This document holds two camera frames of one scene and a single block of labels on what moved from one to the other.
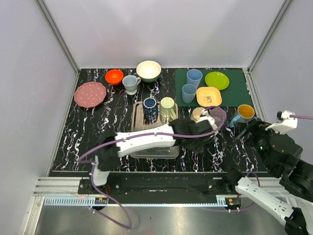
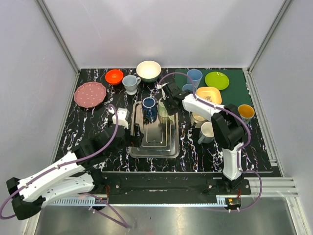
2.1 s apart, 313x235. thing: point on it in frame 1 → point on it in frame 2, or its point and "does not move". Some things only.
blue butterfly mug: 245,113 does not move
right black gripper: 257,128 → 171,111
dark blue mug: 150,109 does not move
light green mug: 167,107 does not move
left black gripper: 204,138 → 134,137
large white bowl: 148,71 does not move
